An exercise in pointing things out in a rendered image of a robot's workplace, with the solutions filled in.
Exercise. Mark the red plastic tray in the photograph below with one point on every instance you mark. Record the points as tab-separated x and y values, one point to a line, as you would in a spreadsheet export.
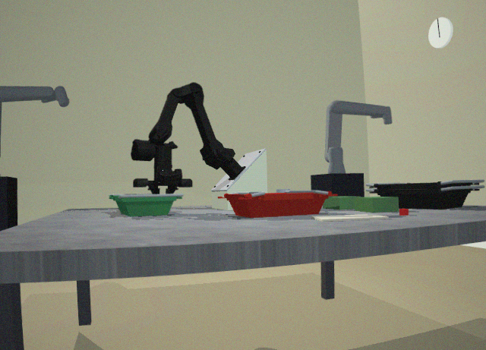
277	204

